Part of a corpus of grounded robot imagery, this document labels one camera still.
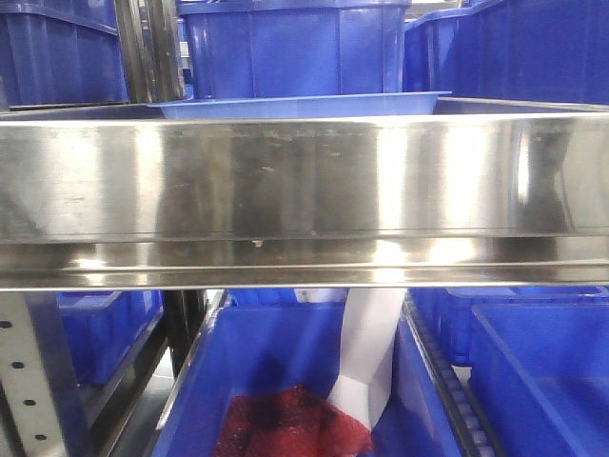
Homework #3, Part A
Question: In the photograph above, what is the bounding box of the perforated grey shelf post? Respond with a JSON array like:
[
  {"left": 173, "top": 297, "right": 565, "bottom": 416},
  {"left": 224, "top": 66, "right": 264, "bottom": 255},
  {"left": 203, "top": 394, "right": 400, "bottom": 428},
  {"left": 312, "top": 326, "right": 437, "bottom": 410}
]
[{"left": 1, "top": 292, "right": 94, "bottom": 456}]

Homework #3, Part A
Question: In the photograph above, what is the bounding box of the blue bin upper left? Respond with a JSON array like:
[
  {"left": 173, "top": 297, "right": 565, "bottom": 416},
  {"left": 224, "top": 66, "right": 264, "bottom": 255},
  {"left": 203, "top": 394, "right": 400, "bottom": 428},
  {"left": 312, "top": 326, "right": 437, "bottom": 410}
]
[{"left": 1, "top": 0, "right": 128, "bottom": 106}]

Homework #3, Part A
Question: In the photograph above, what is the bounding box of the blue bin lower centre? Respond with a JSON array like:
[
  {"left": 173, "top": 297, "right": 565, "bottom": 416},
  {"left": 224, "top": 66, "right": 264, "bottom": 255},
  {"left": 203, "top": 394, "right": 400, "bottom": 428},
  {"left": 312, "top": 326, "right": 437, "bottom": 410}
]
[{"left": 153, "top": 297, "right": 460, "bottom": 456}]

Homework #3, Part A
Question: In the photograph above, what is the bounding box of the stainless steel shelf front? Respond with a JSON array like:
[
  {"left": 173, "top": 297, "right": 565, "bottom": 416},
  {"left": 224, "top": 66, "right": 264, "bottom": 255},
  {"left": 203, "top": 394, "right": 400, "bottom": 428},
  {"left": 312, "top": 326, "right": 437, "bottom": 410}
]
[{"left": 1, "top": 98, "right": 608, "bottom": 291}]

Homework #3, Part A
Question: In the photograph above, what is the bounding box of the blue bin lower left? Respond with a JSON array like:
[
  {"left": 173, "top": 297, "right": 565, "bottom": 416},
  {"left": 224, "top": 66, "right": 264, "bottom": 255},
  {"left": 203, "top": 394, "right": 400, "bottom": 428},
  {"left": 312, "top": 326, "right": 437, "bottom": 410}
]
[{"left": 55, "top": 290, "right": 163, "bottom": 385}]

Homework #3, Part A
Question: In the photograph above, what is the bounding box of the roller track rail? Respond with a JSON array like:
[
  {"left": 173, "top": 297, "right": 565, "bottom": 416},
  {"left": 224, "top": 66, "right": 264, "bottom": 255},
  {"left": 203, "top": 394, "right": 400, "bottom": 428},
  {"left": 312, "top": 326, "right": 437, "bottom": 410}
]
[{"left": 403, "top": 293, "right": 501, "bottom": 456}]

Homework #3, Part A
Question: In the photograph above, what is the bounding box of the blue bin lower right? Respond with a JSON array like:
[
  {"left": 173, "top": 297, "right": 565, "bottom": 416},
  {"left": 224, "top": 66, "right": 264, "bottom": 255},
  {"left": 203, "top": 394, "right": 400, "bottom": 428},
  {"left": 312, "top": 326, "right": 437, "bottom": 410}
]
[{"left": 468, "top": 304, "right": 609, "bottom": 457}]

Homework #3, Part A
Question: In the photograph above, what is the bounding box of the dark metal shelf upright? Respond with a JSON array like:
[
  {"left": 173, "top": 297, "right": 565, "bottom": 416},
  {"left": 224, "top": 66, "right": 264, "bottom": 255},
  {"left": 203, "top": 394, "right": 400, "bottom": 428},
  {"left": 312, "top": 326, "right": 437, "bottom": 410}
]
[{"left": 114, "top": 0, "right": 186, "bottom": 104}]

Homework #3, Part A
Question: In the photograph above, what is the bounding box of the blue bin upper centre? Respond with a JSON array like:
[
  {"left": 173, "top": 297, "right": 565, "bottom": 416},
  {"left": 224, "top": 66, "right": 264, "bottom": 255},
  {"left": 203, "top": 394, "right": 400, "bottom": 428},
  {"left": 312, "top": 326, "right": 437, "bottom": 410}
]
[{"left": 178, "top": 1, "right": 411, "bottom": 99}]

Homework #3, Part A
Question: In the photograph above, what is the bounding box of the blue bin upper right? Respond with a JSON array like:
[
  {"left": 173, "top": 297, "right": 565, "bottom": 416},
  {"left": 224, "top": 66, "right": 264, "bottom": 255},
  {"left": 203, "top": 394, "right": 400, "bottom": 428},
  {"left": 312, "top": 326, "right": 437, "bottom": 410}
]
[{"left": 403, "top": 1, "right": 608, "bottom": 105}]

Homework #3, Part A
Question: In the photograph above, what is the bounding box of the white paper sheet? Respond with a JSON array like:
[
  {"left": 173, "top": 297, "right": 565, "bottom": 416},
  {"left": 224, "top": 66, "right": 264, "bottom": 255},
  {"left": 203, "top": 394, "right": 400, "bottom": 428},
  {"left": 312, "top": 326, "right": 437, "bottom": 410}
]
[{"left": 328, "top": 288, "right": 405, "bottom": 429}]

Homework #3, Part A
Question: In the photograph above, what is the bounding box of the red mesh bag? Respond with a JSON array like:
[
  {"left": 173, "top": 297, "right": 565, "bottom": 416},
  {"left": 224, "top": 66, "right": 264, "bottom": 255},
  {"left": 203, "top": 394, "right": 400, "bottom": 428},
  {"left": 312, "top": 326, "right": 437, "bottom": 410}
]
[{"left": 213, "top": 385, "right": 374, "bottom": 456}]

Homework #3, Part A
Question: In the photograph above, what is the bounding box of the light blue plastic tray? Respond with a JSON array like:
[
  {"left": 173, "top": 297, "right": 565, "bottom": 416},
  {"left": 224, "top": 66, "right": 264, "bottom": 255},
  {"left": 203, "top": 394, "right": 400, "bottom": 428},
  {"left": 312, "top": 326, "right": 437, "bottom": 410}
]
[{"left": 154, "top": 91, "right": 445, "bottom": 119}]

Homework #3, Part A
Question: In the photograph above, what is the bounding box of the blue bin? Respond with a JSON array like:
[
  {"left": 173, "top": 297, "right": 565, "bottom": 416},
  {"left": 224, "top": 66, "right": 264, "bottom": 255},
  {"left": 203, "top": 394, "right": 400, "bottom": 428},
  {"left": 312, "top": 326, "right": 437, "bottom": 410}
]
[
  {"left": 1, "top": 0, "right": 128, "bottom": 106},
  {"left": 178, "top": 1, "right": 411, "bottom": 99},
  {"left": 55, "top": 290, "right": 163, "bottom": 385},
  {"left": 403, "top": 1, "right": 608, "bottom": 105},
  {"left": 468, "top": 304, "right": 609, "bottom": 457},
  {"left": 153, "top": 297, "right": 460, "bottom": 456}
]

